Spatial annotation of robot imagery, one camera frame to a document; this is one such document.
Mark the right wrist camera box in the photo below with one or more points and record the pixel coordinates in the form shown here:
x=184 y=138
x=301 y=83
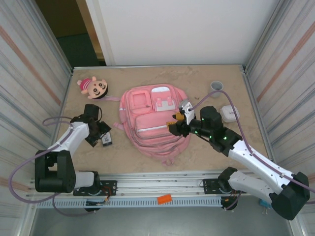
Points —
x=186 y=111

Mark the white alarm clock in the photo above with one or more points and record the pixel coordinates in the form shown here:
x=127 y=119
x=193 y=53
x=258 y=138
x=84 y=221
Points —
x=229 y=116

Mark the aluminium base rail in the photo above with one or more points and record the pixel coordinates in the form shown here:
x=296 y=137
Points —
x=160 y=183

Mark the orange plastic connector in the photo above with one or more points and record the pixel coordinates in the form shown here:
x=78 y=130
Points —
x=164 y=199

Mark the grey cup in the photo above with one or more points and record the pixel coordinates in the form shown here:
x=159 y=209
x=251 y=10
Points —
x=216 y=86

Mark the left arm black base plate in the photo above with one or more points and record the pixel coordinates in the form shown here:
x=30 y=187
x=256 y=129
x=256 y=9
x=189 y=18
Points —
x=110 y=184

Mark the pink backpack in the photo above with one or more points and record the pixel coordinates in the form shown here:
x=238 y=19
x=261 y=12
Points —
x=147 y=132

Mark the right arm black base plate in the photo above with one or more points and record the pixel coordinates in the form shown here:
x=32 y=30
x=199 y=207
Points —
x=209 y=183

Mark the plush doll with pink hat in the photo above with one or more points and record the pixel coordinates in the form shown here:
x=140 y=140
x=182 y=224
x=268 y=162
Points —
x=97 y=88

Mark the small black card box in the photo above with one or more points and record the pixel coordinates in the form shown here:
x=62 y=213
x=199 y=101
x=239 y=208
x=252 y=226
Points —
x=107 y=140

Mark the white door frame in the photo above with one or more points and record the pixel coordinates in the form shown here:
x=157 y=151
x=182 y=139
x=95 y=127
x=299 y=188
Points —
x=101 y=29

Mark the blue binder clip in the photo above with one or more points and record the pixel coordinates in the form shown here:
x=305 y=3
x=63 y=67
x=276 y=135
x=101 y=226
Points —
x=264 y=205

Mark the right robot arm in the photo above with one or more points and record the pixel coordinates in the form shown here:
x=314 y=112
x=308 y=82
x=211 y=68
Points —
x=258 y=159

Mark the aluminium corner post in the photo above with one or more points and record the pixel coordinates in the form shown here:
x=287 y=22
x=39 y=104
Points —
x=53 y=37
x=263 y=34

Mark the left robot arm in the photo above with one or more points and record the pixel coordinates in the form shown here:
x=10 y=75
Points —
x=54 y=172

